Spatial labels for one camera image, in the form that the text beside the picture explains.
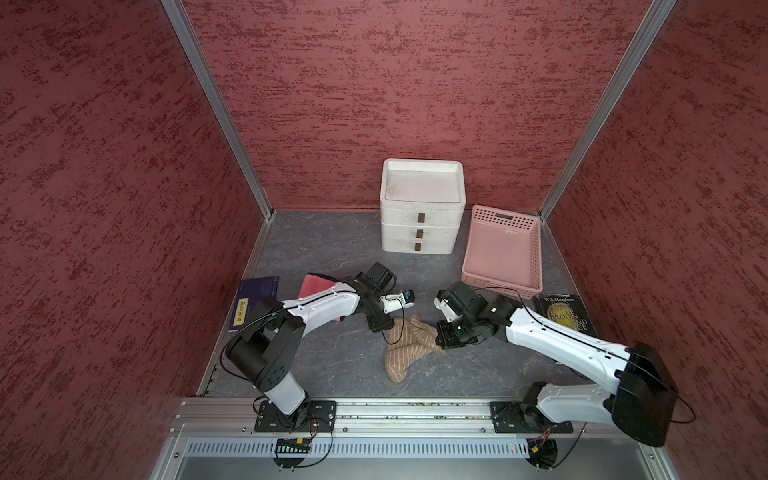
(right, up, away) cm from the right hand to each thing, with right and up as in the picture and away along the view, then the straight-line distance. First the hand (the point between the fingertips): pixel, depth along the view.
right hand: (438, 348), depth 78 cm
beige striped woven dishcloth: (-8, -1, +7) cm, 11 cm away
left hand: (-15, +5, +11) cm, 19 cm away
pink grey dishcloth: (-39, +14, +19) cm, 46 cm away
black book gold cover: (+43, +7, +14) cm, 46 cm away
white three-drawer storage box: (-3, +40, +12) cm, 42 cm away
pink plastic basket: (+28, +24, +28) cm, 47 cm away
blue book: (-60, +12, +20) cm, 64 cm away
